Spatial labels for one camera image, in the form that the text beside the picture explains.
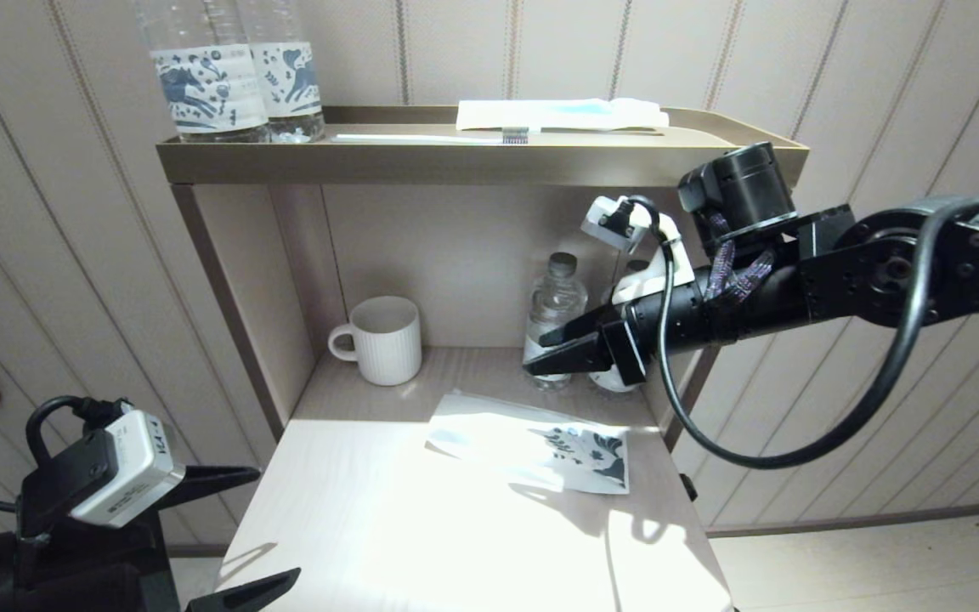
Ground white wrapped blue toothbrush pack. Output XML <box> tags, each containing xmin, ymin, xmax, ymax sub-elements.
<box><xmin>456</xmin><ymin>98</ymin><xmax>670</xmax><ymax>133</ymax></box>

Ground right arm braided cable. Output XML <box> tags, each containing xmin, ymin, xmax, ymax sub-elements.
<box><xmin>706</xmin><ymin>212</ymin><xmax>776</xmax><ymax>303</ymax></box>

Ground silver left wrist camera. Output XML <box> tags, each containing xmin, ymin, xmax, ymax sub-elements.
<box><xmin>22</xmin><ymin>410</ymin><xmax>187</xmax><ymax>530</ymax></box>

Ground black left camera cable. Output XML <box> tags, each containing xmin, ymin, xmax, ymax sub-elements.
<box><xmin>26</xmin><ymin>395</ymin><xmax>129</xmax><ymax>467</ymax></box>

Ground beige wooden shelf cabinet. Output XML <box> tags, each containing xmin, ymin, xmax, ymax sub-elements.
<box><xmin>171</xmin><ymin>183</ymin><xmax>794</xmax><ymax>451</ymax></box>

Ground white floral zip pouch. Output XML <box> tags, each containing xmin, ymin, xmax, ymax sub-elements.
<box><xmin>426</xmin><ymin>389</ymin><xmax>631</xmax><ymax>496</ymax></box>

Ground white toothbrush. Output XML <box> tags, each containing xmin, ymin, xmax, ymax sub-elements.
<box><xmin>332</xmin><ymin>127</ymin><xmax>530</xmax><ymax>146</ymax></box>

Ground small clear water bottle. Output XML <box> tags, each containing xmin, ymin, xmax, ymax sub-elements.
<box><xmin>523</xmin><ymin>252</ymin><xmax>589</xmax><ymax>392</ymax></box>
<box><xmin>590</xmin><ymin>259</ymin><xmax>656</xmax><ymax>394</ymax></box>

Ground large bottle blue deer label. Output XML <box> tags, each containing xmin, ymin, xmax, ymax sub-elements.
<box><xmin>239</xmin><ymin>0</ymin><xmax>327</xmax><ymax>143</ymax></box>
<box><xmin>134</xmin><ymin>0</ymin><xmax>271</xmax><ymax>143</ymax></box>

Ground brown metal shelf tray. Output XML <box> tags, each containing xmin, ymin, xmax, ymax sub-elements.
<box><xmin>156</xmin><ymin>106</ymin><xmax>810</xmax><ymax>190</ymax></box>

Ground white ribbed mug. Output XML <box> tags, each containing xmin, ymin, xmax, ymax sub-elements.
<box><xmin>328</xmin><ymin>296</ymin><xmax>423</xmax><ymax>388</ymax></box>

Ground black right camera cable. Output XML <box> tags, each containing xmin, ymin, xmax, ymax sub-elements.
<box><xmin>617</xmin><ymin>194</ymin><xmax>979</xmax><ymax>471</ymax></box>

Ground black camera cable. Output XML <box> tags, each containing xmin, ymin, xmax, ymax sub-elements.
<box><xmin>26</xmin><ymin>395</ymin><xmax>129</xmax><ymax>467</ymax></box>
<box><xmin>617</xmin><ymin>194</ymin><xmax>979</xmax><ymax>471</ymax></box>

